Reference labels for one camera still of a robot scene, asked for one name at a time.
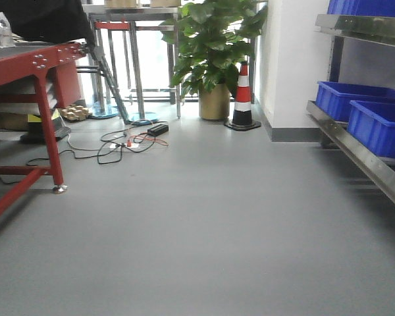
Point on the blue bin lower middle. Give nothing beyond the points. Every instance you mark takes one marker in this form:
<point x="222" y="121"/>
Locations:
<point x="334" y="97"/>

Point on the wooden blocks pile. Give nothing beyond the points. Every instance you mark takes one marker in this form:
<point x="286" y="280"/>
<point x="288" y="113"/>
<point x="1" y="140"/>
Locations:
<point x="75" y="113"/>

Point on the blue bin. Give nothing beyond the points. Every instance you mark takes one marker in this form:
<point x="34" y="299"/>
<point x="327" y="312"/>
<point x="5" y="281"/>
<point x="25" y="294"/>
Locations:
<point x="373" y="125"/>
<point x="334" y="97"/>

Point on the steel frame table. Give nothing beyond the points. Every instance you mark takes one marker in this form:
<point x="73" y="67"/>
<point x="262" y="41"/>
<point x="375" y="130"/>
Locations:
<point x="104" y="20"/>

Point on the stainless steel shelf rail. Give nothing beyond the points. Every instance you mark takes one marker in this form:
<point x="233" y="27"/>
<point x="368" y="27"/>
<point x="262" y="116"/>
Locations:
<point x="374" y="29"/>

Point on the black power adapter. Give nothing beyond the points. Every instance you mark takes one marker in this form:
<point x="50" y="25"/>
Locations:
<point x="158" y="130"/>

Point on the green potted plant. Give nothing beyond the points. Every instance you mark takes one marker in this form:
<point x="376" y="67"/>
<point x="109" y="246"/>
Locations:
<point x="213" y="37"/>

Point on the gold plant pot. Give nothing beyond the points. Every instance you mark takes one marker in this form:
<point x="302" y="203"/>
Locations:
<point x="214" y="105"/>

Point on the black cloth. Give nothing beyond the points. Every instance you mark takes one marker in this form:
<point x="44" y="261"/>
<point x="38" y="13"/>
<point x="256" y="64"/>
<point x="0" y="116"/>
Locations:
<point x="48" y="21"/>

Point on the blue bin lower right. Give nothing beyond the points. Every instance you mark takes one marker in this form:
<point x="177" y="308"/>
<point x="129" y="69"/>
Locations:
<point x="373" y="125"/>

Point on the orange white traffic cone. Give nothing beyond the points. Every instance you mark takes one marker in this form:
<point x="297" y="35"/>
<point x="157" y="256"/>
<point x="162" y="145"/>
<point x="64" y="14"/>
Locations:
<point x="242" y="117"/>

